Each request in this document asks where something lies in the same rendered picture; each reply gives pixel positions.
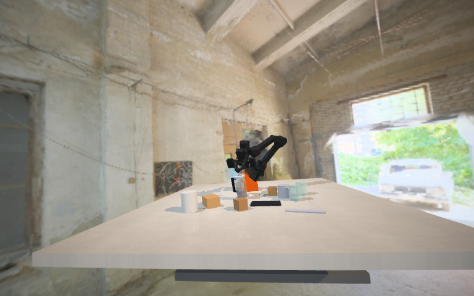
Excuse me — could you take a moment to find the black flat rectangular pad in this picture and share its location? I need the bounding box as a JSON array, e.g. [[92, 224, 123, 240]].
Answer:
[[251, 200, 281, 207]]

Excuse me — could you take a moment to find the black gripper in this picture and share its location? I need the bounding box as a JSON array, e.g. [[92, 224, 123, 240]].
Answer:
[[227, 155, 256, 171]]

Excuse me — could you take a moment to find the grey cylinder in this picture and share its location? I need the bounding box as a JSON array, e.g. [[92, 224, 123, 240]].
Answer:
[[181, 190, 198, 213], [278, 184, 290, 199]]

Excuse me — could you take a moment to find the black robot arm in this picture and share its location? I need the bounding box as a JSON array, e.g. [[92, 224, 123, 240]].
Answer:
[[236, 135, 287, 182]]

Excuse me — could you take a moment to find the glass french press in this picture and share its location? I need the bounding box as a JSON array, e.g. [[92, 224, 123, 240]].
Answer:
[[231, 168, 249, 199]]

